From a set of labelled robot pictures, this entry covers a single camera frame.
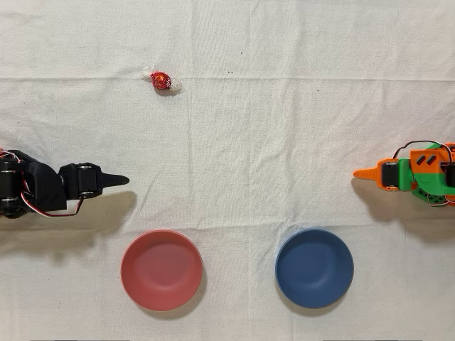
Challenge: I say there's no orange arm servo cable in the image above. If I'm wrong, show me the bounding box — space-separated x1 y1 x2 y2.
392 140 455 161

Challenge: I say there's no black arm gripper servo cable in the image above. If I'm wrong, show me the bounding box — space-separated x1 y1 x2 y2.
21 177 85 218

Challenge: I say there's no red candy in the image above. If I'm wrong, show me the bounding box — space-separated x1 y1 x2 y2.
142 63 183 96

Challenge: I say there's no red bowl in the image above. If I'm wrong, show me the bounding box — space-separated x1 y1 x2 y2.
119 229 204 313

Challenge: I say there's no blue bowl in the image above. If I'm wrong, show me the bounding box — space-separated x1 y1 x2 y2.
274 227 355 309

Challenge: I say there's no white cloth table cover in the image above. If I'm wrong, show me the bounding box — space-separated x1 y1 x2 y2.
0 0 455 341

